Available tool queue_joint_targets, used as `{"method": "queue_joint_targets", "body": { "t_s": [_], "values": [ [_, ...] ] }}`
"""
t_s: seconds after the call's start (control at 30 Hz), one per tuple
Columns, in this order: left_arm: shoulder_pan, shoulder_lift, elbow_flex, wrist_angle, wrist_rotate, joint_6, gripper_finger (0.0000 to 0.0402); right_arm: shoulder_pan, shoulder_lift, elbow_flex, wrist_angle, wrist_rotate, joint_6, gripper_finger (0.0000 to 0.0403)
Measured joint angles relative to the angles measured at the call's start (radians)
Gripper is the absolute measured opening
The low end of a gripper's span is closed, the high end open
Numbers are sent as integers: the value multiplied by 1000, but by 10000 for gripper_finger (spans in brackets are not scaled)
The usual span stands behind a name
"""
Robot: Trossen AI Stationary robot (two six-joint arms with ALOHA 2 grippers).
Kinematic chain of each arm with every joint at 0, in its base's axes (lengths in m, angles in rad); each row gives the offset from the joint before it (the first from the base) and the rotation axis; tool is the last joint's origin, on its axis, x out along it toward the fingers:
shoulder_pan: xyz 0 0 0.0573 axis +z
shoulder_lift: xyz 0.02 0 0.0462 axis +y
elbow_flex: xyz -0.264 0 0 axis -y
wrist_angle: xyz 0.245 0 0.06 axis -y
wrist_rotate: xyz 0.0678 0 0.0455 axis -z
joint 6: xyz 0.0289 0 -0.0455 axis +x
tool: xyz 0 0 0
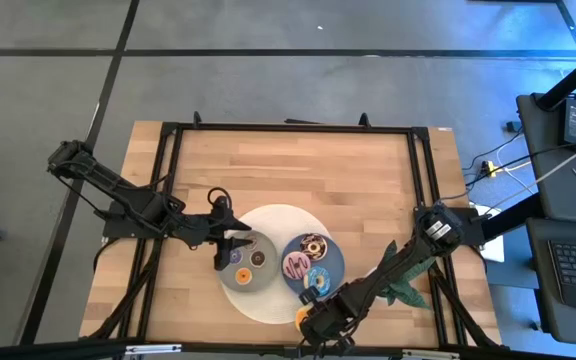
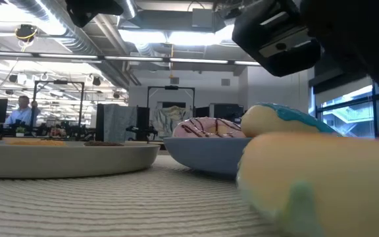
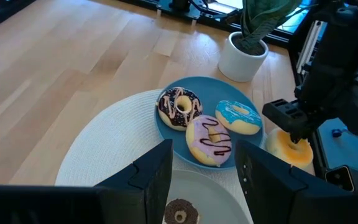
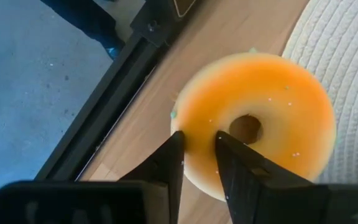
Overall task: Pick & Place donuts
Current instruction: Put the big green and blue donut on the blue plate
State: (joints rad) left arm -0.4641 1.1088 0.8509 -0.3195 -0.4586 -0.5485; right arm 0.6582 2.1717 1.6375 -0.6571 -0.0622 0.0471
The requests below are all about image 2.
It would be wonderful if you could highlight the blue plate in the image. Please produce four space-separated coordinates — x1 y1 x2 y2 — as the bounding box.
163 137 253 177

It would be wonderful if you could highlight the small chocolate donut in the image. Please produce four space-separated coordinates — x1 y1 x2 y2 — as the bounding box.
83 140 124 147

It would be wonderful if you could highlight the pink chocolate-striped donut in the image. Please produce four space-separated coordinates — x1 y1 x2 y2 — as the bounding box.
172 117 247 139

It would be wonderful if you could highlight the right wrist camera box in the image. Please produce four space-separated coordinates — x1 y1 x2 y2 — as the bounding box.
231 0 322 78

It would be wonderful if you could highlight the grey partition panel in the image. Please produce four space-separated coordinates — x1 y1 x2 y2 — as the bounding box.
95 103 151 142

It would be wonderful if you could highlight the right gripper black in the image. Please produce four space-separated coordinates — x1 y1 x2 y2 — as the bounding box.
301 0 379 124

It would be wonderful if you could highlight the small orange donut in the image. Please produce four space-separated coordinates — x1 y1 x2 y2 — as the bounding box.
7 139 67 147

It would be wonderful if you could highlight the grey plate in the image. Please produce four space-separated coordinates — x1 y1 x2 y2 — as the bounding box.
0 140 161 179

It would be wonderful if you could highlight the silver ventilation duct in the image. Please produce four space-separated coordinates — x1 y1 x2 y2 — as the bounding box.
8 0 141 87

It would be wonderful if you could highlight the blue white-striped donut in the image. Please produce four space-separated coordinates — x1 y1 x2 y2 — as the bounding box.
241 102 343 138

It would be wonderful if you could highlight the ceiling light rail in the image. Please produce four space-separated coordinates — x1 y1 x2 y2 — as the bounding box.
0 50 263 66

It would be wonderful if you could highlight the window frame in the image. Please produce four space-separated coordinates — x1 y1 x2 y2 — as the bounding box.
309 74 379 140

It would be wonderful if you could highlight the mint green striped donut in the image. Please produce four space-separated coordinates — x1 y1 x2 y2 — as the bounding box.
236 131 379 237

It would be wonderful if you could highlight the person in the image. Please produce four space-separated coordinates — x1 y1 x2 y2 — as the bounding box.
4 95 41 128

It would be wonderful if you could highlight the black rig frame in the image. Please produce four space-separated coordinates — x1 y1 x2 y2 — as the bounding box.
32 80 86 128
147 85 196 118

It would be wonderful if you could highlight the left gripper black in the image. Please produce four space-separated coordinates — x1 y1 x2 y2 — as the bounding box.
65 0 124 29

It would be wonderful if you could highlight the white round woven placemat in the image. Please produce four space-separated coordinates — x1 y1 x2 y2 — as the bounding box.
0 154 295 237

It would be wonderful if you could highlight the pale draped cloth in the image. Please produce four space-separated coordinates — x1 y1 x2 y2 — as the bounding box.
151 105 192 138

